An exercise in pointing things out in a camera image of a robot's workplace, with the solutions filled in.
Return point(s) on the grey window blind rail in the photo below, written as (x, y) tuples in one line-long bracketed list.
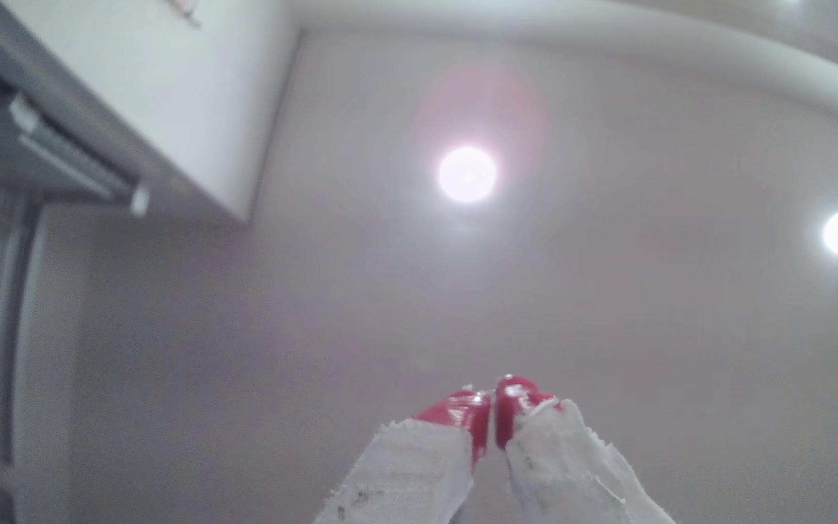
[(62, 149)]

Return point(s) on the white wall cabinet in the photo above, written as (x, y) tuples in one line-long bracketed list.
[(186, 94)]

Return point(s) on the red-tipped white taped gripper finger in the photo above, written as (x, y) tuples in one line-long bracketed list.
[(564, 466), (412, 466)]

